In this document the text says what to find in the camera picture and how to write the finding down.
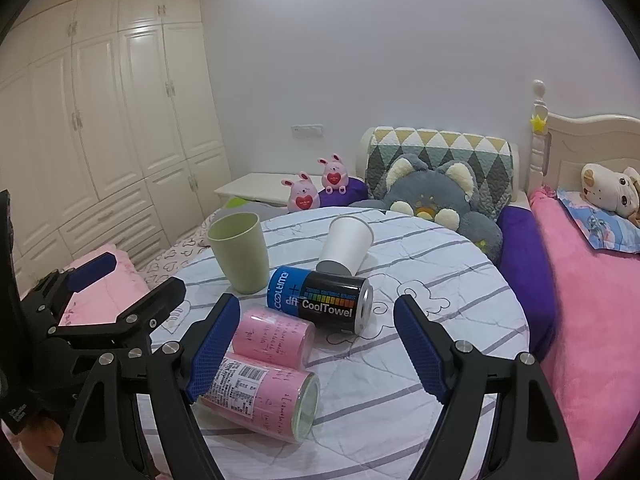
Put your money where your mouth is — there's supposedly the green cup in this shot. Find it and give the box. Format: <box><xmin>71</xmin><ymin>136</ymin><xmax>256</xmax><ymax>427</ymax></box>
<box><xmin>207</xmin><ymin>212</ymin><xmax>271</xmax><ymax>295</ymax></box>

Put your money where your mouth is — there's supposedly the pink quilt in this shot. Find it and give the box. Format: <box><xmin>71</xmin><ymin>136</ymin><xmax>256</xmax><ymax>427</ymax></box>
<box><xmin>60</xmin><ymin>242</ymin><xmax>151</xmax><ymax>311</ymax></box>

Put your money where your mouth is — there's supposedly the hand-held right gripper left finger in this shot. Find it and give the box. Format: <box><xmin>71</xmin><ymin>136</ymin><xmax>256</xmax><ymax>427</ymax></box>
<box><xmin>52</xmin><ymin>292</ymin><xmax>242</xmax><ymax>480</ymax></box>

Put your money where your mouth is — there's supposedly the plain pink canister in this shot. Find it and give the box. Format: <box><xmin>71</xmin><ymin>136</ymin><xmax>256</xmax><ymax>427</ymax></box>
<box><xmin>231</xmin><ymin>305</ymin><xmax>317</xmax><ymax>367</ymax></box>

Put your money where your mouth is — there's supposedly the black and blue can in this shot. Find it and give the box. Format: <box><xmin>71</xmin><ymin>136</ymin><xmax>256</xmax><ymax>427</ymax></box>
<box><xmin>267</xmin><ymin>266</ymin><xmax>374</xmax><ymax>335</ymax></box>

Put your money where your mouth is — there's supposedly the purple cushion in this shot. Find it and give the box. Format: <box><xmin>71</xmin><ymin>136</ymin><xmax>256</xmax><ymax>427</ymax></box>
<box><xmin>319</xmin><ymin>176</ymin><xmax>557</xmax><ymax>361</ymax></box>

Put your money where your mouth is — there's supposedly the cream dog plush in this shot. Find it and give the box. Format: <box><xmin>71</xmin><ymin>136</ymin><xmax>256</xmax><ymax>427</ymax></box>
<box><xmin>581</xmin><ymin>162</ymin><xmax>640</xmax><ymax>226</ymax></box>

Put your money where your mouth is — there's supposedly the cream wardrobe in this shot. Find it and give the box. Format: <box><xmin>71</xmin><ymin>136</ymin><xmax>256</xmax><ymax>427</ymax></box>
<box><xmin>0</xmin><ymin>0</ymin><xmax>233</xmax><ymax>281</ymax></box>

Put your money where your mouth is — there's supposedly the diamond patterned quilted cover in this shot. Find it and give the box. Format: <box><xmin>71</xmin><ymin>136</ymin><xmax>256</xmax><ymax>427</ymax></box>
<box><xmin>362</xmin><ymin>127</ymin><xmax>520</xmax><ymax>208</ymax></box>

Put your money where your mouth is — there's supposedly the heart printed sheet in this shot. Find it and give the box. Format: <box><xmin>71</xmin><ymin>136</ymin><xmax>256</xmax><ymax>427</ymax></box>
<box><xmin>137</xmin><ymin>212</ymin><xmax>221</xmax><ymax>286</ymax></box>

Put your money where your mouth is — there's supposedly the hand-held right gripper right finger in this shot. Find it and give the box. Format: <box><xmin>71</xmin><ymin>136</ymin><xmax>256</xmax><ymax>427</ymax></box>
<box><xmin>392</xmin><ymin>294</ymin><xmax>581</xmax><ymax>480</ymax></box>

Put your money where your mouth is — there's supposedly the white nightstand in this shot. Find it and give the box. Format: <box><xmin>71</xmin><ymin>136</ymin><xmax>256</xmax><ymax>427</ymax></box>
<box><xmin>214</xmin><ymin>172</ymin><xmax>301</xmax><ymax>208</ymax></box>

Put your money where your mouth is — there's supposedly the grey cat plush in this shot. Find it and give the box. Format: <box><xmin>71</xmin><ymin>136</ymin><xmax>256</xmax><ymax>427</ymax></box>
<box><xmin>350</xmin><ymin>154</ymin><xmax>503</xmax><ymax>261</ymax></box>

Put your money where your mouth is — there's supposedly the pink canister with white label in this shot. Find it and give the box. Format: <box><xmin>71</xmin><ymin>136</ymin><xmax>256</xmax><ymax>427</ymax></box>
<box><xmin>197</xmin><ymin>352</ymin><xmax>321</xmax><ymax>443</ymax></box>

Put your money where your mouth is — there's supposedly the white cup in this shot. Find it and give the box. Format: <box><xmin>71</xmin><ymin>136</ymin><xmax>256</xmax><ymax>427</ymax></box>
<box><xmin>316</xmin><ymin>216</ymin><xmax>375</xmax><ymax>277</ymax></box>

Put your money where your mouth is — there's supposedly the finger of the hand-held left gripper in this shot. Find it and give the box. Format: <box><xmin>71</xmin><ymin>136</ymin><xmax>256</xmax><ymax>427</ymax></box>
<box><xmin>17</xmin><ymin>251</ymin><xmax>120</xmax><ymax>332</ymax></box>
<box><xmin>47</xmin><ymin>276</ymin><xmax>187</xmax><ymax>357</ymax></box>

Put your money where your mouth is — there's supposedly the pink bunny toy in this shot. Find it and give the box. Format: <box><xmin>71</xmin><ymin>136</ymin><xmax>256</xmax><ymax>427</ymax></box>
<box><xmin>281</xmin><ymin>172</ymin><xmax>321</xmax><ymax>213</ymax></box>
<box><xmin>318</xmin><ymin>154</ymin><xmax>349</xmax><ymax>195</ymax></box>

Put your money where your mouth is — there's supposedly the blue printed pillow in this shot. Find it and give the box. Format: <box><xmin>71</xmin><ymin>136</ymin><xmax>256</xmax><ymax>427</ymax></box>
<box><xmin>556</xmin><ymin>187</ymin><xmax>640</xmax><ymax>253</ymax></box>

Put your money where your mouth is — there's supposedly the cream bed headboard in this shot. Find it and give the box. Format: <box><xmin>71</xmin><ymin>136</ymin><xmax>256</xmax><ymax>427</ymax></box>
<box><xmin>527</xmin><ymin>79</ymin><xmax>640</xmax><ymax>196</ymax></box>

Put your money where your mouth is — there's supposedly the pink fleece blanket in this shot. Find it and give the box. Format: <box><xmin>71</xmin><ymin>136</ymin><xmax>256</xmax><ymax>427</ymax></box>
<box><xmin>529</xmin><ymin>187</ymin><xmax>640</xmax><ymax>461</ymax></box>

